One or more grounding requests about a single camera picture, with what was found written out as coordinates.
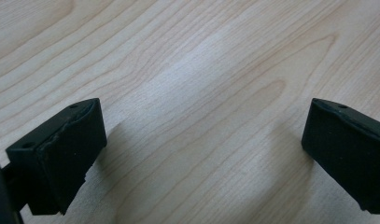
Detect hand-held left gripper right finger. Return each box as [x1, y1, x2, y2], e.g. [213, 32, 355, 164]
[301, 97, 380, 215]

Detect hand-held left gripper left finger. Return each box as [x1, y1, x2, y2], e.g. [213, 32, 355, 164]
[5, 97, 108, 217]

